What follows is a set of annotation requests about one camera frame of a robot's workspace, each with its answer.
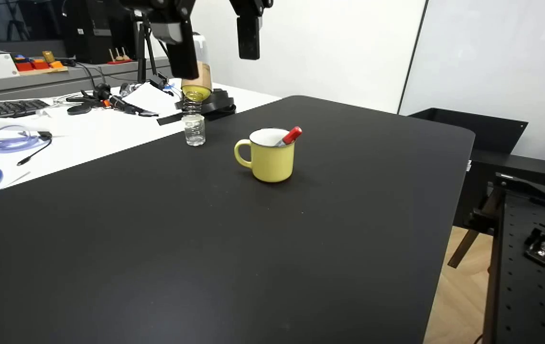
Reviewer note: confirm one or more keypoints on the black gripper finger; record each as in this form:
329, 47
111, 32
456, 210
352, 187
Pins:
249, 32
186, 51

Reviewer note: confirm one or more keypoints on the marker with red cap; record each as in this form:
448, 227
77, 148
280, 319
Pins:
293, 135

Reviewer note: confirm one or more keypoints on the white paper sheet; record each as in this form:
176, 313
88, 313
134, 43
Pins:
150, 99

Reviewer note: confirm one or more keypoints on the small clear glass jar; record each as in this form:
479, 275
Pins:
194, 131

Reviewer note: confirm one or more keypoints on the black hand tools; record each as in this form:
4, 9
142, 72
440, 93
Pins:
102, 101

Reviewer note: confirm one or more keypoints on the yellow enamel mug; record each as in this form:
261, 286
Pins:
274, 164

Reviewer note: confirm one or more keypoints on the red and orange blocks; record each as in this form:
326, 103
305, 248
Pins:
39, 64

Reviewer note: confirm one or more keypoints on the black keyboard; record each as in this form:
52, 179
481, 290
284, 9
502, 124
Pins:
20, 108

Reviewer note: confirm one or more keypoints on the dark computer monitor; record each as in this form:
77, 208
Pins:
4, 20

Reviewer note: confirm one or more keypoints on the black perforated breadboard table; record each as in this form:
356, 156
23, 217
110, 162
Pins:
532, 299

